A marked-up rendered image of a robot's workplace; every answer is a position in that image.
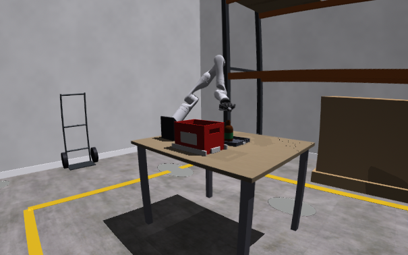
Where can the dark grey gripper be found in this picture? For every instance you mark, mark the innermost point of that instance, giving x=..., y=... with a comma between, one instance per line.
x=226, y=103

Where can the brown bottle with green label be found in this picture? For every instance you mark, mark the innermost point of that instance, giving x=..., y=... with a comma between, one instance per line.
x=228, y=132

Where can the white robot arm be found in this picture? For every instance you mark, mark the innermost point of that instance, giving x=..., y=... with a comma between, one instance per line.
x=191, y=99

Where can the red divided crate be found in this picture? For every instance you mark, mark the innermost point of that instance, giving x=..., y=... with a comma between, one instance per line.
x=200, y=134

